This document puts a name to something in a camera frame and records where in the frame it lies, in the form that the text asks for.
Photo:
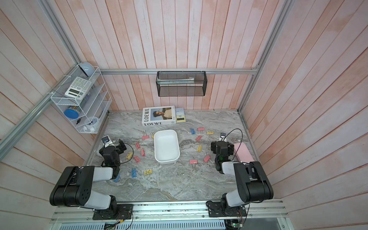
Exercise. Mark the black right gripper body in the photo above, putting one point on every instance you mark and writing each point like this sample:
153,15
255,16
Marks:
214,145

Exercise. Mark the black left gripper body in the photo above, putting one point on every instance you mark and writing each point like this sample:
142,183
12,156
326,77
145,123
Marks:
120,150

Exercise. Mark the white storage box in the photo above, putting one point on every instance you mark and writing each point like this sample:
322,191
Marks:
166,147

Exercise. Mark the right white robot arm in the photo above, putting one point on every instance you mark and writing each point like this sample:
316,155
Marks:
251,180

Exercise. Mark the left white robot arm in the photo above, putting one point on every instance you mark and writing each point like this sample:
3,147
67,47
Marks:
74,187

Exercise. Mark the yellow blue calculator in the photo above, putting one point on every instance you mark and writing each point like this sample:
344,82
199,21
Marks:
180,115

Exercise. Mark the blue lid container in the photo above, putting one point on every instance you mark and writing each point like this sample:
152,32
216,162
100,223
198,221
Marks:
72,112

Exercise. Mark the white LOEWE book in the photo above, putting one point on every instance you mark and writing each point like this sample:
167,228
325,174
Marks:
157,116

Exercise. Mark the white calculator on shelf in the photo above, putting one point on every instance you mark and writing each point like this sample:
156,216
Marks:
78,89

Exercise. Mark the papers in mesh basket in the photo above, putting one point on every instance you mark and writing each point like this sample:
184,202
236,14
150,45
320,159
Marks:
190,80

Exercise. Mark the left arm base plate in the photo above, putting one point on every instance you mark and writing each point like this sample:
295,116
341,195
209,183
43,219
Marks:
114,212

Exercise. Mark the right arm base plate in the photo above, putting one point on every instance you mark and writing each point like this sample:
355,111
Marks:
221,209

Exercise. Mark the white wire shelf rack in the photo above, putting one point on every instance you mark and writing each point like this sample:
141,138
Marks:
95,104

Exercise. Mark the black mesh wall basket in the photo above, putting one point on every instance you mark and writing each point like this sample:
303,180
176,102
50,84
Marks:
197,89

